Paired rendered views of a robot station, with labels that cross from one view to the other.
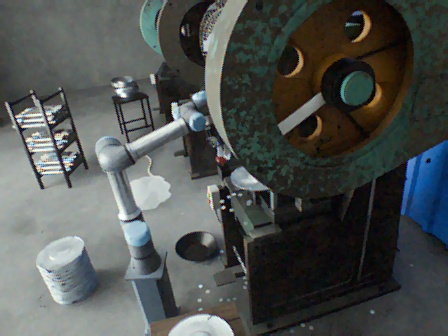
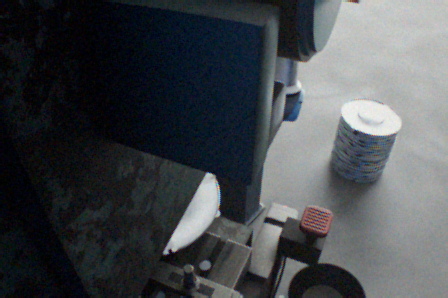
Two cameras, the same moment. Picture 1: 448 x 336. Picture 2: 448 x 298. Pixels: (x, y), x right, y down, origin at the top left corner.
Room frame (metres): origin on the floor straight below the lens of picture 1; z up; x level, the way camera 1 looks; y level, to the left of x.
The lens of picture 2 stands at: (1.84, -0.53, 1.38)
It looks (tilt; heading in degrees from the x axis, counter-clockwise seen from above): 43 degrees down; 126
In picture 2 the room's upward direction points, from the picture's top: straight up
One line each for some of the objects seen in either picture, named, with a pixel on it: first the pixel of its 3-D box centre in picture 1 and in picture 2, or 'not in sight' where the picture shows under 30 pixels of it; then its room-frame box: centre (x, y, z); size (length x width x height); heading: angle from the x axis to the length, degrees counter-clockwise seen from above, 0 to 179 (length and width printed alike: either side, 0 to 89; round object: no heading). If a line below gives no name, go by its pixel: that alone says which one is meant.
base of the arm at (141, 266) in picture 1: (144, 256); not in sight; (1.23, 0.42, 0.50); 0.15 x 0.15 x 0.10
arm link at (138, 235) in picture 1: (139, 238); not in sight; (1.24, 0.42, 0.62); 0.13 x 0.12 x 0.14; 22
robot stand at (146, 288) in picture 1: (155, 294); (238, 175); (1.23, 0.42, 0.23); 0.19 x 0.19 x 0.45; 87
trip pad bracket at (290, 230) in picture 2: (225, 179); (298, 254); (1.69, -0.03, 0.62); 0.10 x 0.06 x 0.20; 12
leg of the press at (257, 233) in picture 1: (331, 246); not in sight; (1.21, -0.52, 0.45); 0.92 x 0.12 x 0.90; 102
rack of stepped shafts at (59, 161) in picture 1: (50, 139); not in sight; (3.15, 1.70, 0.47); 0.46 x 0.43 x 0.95; 82
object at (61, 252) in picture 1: (60, 252); (371, 116); (1.56, 1.04, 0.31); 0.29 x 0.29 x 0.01
